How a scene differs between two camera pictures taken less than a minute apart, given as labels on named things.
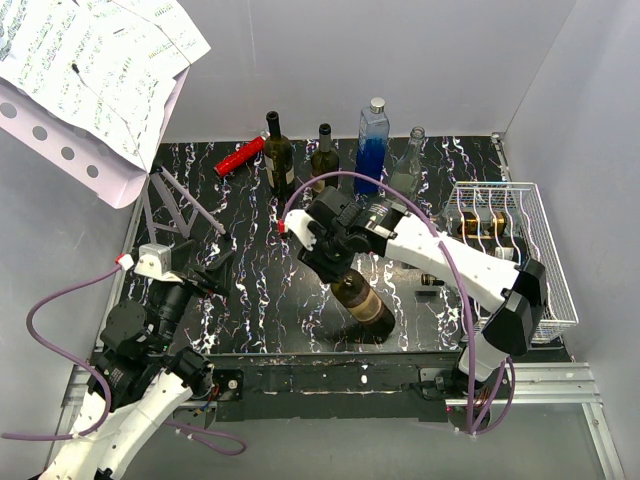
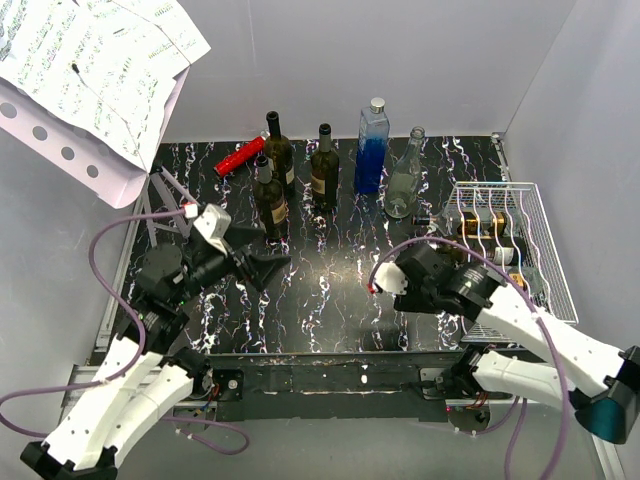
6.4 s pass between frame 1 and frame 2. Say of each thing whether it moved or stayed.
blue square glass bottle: stayed
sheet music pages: stayed
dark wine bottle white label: stayed
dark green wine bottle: stayed
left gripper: moved
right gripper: moved
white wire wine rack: stayed
